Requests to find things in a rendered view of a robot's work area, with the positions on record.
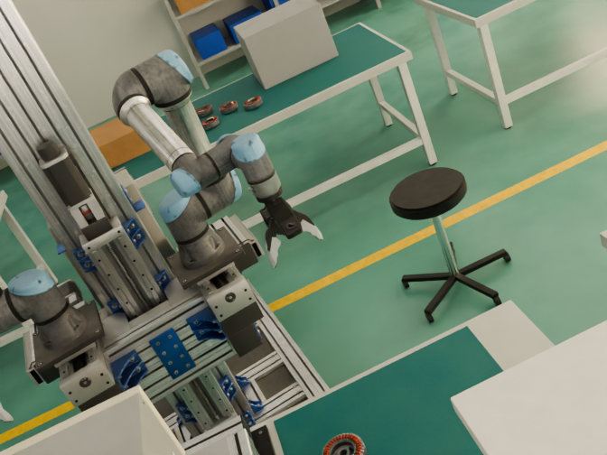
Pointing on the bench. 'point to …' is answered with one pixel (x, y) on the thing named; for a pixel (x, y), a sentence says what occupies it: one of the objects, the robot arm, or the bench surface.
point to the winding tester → (107, 431)
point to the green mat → (398, 404)
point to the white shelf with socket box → (544, 402)
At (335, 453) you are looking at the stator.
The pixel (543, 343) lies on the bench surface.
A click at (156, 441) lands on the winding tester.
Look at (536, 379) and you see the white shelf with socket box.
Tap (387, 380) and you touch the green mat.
